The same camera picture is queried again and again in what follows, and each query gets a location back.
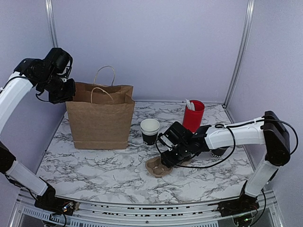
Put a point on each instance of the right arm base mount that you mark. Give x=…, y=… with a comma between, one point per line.
x=237, y=206

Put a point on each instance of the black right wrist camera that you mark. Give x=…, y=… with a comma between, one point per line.
x=175, y=135

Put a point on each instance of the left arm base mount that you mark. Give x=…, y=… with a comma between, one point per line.
x=57, y=205

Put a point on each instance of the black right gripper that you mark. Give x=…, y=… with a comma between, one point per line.
x=169, y=161

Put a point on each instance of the white wrapped stirrers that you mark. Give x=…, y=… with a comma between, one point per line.
x=190, y=105

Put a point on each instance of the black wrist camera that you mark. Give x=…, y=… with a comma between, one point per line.
x=58, y=62
x=175, y=135

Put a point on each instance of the aluminium front rail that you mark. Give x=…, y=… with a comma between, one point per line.
x=103, y=214

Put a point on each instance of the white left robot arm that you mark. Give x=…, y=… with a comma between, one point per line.
x=30, y=129

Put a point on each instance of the orange white bowl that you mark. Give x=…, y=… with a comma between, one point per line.
x=66, y=116

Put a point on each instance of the stacked black paper cups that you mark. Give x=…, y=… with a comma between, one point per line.
x=149, y=128

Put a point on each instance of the right aluminium frame post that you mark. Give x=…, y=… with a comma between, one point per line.
x=243, y=45

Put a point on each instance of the aluminium frame post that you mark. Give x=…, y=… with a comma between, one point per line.
x=53, y=34
x=243, y=45

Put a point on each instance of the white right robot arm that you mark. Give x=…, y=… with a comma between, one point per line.
x=267, y=132

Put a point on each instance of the red plastic cup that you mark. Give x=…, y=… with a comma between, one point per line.
x=192, y=119

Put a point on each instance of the black paper coffee cup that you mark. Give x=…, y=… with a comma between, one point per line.
x=217, y=153

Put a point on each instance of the brown cardboard cup carrier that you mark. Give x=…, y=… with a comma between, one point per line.
x=156, y=168

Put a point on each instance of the brown paper bag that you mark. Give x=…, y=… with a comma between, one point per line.
x=100, y=116

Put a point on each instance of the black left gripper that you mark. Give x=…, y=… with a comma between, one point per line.
x=66, y=97

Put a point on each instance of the left aluminium frame post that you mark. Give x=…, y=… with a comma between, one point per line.
x=53, y=34

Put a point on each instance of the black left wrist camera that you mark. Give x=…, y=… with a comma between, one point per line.
x=58, y=62

